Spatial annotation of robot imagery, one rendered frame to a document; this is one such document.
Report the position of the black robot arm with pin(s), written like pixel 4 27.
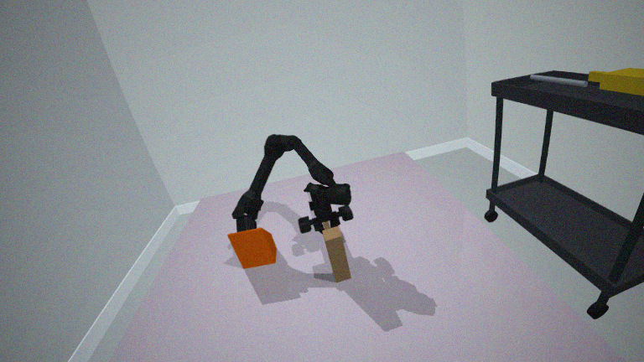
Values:
pixel 251 202

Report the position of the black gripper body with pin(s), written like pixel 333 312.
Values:
pixel 324 213

